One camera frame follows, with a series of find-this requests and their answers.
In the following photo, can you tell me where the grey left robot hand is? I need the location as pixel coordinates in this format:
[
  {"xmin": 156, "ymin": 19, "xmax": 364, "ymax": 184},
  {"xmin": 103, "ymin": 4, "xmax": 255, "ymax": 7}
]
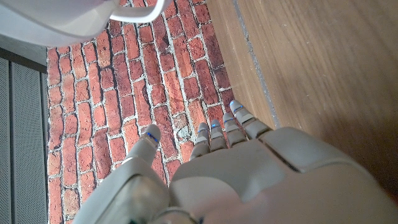
[{"xmin": 72, "ymin": 99, "xmax": 398, "ymax": 224}]

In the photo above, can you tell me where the white grey collapsible bucket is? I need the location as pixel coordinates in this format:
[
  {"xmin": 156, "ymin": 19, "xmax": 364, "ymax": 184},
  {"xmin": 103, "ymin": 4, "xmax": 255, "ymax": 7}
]
[{"xmin": 0, "ymin": 0, "xmax": 174, "ymax": 48}]

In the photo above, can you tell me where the red brick printed backdrop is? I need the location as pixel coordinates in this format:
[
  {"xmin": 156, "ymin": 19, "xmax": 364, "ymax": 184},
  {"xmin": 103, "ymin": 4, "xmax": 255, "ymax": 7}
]
[{"xmin": 45, "ymin": 0, "xmax": 236, "ymax": 224}]

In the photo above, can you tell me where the dark grey perforated panel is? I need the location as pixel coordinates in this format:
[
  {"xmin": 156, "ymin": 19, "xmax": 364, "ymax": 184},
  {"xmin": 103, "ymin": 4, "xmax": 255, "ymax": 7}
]
[{"xmin": 0, "ymin": 46, "xmax": 50, "ymax": 224}]

